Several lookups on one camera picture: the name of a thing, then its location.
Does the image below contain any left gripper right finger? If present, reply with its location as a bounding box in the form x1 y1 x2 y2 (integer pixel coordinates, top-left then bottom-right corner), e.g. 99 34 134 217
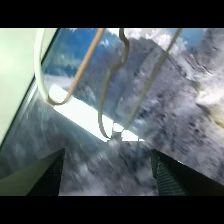
150 148 224 197

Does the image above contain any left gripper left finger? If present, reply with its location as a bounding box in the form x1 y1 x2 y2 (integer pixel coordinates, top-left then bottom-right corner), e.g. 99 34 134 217
0 147 66 197

